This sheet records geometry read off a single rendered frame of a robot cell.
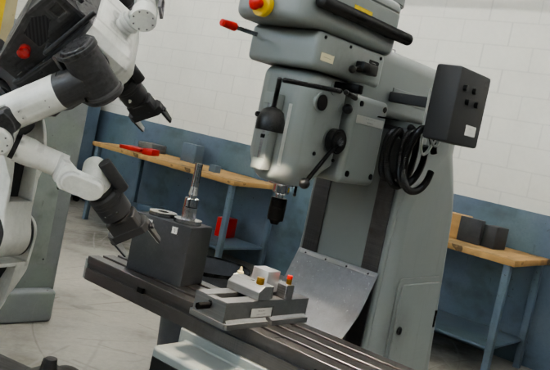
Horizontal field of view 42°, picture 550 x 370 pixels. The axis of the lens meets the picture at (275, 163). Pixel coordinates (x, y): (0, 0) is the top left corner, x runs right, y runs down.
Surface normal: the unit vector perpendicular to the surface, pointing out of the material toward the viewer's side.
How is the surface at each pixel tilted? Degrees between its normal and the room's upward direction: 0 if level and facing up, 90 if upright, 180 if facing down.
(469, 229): 90
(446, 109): 90
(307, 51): 90
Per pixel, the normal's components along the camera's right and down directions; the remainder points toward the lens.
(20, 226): 0.90, 0.00
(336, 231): -0.63, -0.09
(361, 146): 0.75, 0.19
